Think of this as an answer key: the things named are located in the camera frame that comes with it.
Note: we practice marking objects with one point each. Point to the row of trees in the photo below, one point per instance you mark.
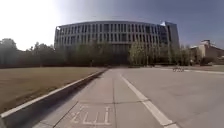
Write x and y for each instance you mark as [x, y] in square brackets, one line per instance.
[83, 55]

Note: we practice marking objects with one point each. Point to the large curved glass-fronted building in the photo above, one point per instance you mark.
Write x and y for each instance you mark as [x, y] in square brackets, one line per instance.
[116, 33]

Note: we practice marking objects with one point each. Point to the grey stone slab pavement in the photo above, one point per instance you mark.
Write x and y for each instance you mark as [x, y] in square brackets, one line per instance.
[186, 96]

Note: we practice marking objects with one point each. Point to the dry grass lawn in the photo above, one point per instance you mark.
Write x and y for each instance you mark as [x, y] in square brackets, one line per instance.
[33, 83]

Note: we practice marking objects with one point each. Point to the long low stone kerb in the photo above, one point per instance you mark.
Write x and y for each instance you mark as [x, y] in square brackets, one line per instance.
[40, 103]

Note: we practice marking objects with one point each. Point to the beige building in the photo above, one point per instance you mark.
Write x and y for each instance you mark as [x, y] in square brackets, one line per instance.
[210, 51]

